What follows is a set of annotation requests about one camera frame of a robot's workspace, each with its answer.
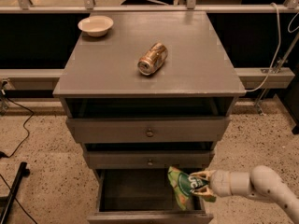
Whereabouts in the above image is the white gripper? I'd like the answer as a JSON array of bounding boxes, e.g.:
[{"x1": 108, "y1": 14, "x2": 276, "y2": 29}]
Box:
[{"x1": 191, "y1": 170, "x2": 232, "y2": 202}]

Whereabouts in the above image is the green rice chip bag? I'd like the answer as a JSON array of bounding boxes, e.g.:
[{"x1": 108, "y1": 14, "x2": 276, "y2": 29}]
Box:
[{"x1": 167, "y1": 166, "x2": 212, "y2": 210}]

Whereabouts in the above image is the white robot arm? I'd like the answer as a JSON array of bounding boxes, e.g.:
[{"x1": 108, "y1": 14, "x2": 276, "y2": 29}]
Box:
[{"x1": 191, "y1": 165, "x2": 299, "y2": 224}]

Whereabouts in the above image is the middle grey drawer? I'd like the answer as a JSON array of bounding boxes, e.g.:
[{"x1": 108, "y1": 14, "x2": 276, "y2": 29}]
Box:
[{"x1": 83, "y1": 150, "x2": 215, "y2": 169}]

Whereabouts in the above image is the grey drawer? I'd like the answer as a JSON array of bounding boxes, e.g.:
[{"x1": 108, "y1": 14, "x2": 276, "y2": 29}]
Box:
[
  {"x1": 83, "y1": 150, "x2": 215, "y2": 169},
  {"x1": 87, "y1": 169, "x2": 213, "y2": 224},
  {"x1": 66, "y1": 117, "x2": 230, "y2": 143}
]

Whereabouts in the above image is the bottom grey drawer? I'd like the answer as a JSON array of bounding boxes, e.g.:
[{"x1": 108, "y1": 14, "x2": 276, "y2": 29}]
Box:
[{"x1": 87, "y1": 169, "x2": 213, "y2": 224}]

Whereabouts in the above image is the grey drawer cabinet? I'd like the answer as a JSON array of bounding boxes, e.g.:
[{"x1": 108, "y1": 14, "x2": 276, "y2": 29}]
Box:
[{"x1": 52, "y1": 10, "x2": 247, "y2": 224}]

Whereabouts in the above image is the top grey drawer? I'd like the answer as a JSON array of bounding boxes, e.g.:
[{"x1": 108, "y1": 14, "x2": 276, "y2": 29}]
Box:
[{"x1": 66, "y1": 117, "x2": 230, "y2": 143}]

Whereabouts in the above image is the gold soda can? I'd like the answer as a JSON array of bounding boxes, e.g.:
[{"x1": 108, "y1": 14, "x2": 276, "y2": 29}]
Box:
[{"x1": 137, "y1": 42, "x2": 168, "y2": 76}]

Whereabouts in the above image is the black stand leg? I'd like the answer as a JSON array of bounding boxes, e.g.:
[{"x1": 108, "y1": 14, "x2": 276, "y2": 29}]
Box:
[{"x1": 0, "y1": 161, "x2": 30, "y2": 224}]

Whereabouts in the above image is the white paper bowl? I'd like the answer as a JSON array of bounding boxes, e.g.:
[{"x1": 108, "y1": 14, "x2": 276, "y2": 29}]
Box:
[{"x1": 78, "y1": 16, "x2": 114, "y2": 37}]

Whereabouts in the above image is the metal window railing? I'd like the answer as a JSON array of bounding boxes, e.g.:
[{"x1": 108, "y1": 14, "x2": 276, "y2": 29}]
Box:
[{"x1": 0, "y1": 0, "x2": 299, "y2": 15}]

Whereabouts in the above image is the black floor cable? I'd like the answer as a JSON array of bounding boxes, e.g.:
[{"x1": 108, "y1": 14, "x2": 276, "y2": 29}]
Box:
[{"x1": 0, "y1": 87, "x2": 35, "y2": 159}]

